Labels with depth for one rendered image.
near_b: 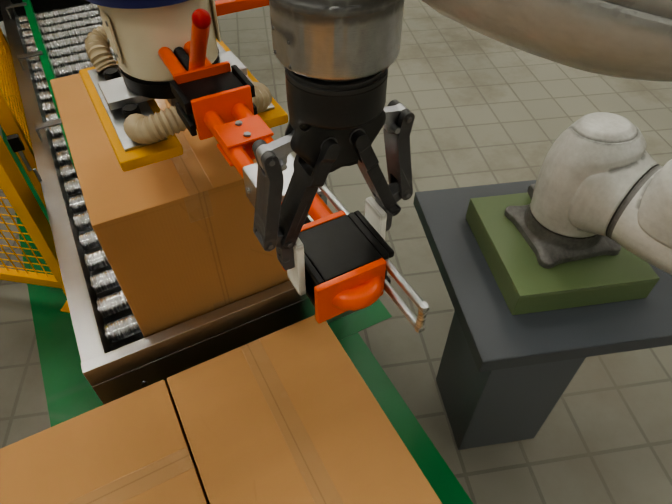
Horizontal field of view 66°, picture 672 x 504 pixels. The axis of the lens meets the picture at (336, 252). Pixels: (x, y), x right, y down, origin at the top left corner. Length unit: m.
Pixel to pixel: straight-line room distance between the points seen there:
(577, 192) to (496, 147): 1.86
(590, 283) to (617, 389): 0.95
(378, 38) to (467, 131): 2.64
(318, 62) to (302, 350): 0.98
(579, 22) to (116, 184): 0.99
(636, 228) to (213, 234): 0.80
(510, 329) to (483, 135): 1.98
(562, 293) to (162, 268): 0.81
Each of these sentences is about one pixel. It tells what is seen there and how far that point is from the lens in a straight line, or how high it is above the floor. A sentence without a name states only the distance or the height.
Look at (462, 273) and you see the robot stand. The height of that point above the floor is 0.75.
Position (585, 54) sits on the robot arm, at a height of 1.51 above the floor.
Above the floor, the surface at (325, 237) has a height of 1.25.
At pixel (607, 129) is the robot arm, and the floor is 1.09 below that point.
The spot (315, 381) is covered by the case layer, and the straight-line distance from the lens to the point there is 1.22.
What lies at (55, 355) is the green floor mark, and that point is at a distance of 2.14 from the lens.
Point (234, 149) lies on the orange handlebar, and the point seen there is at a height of 1.23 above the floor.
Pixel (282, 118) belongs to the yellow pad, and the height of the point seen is 1.11.
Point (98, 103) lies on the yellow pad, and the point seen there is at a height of 1.11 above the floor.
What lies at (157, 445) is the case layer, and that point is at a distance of 1.21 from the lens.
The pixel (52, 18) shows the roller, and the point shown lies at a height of 0.55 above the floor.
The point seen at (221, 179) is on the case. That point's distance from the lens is 1.07.
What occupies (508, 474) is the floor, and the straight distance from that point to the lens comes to 1.79.
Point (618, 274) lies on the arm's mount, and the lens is 1.19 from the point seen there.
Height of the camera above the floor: 1.61
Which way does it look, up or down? 47 degrees down
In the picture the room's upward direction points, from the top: straight up
